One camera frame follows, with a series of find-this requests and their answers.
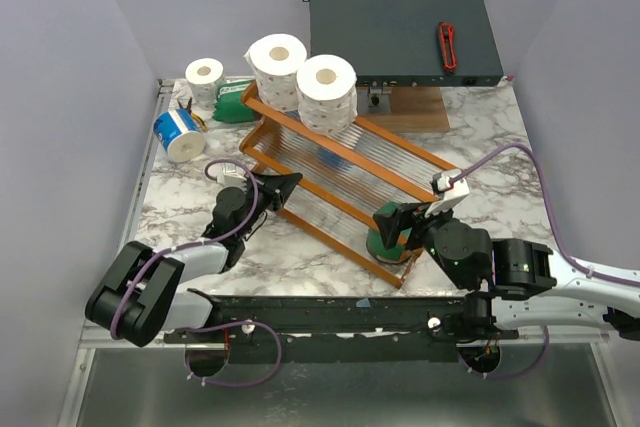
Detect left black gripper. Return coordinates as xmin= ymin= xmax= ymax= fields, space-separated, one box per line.
xmin=238 ymin=171 xmax=303 ymax=240

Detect green paper roll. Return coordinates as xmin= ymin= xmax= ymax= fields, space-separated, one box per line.
xmin=365 ymin=201 xmax=423 ymax=265

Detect orange wooden shelf rack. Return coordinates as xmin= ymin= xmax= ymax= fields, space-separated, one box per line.
xmin=240 ymin=83 xmax=454 ymax=288

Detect blue object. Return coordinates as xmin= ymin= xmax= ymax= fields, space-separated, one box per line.
xmin=317 ymin=147 xmax=350 ymax=170

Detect white red-dotted paper roll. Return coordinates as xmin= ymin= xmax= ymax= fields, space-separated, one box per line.
xmin=244 ymin=33 xmax=307 ymax=112

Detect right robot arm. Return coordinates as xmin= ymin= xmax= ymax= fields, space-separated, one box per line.
xmin=373 ymin=204 xmax=639 ymax=341

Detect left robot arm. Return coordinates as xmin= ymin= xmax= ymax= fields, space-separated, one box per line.
xmin=84 ymin=173 xmax=303 ymax=347

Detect small green object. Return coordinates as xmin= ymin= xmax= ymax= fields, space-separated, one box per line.
xmin=212 ymin=79 xmax=256 ymax=124

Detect black yellow pliers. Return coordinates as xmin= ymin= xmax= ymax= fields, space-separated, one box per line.
xmin=177 ymin=97 xmax=207 ymax=132

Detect brown wooden board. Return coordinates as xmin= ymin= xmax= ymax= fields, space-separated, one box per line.
xmin=358 ymin=87 xmax=450 ymax=134

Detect blue wrapped paper roll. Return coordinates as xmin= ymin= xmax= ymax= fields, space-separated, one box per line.
xmin=153 ymin=109 xmax=206 ymax=163

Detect plain white paper roll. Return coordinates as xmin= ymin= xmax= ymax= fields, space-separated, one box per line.
xmin=185 ymin=58 xmax=224 ymax=110

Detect red black utility knife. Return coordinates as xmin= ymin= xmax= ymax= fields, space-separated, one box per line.
xmin=437 ymin=22 xmax=457 ymax=74

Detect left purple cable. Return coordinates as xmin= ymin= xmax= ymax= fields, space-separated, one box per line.
xmin=109 ymin=159 xmax=284 ymax=389

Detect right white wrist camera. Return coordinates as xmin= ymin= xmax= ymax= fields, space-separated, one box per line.
xmin=424 ymin=169 xmax=470 ymax=218

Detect grey metal stand bracket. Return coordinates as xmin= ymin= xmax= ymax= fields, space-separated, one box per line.
xmin=357 ymin=87 xmax=392 ymax=116

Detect dark grey rack-mount device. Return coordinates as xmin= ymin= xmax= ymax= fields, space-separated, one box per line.
xmin=303 ymin=0 xmax=504 ymax=88

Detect aluminium frame rail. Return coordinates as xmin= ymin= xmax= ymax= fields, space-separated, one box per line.
xmin=57 ymin=79 xmax=176 ymax=427

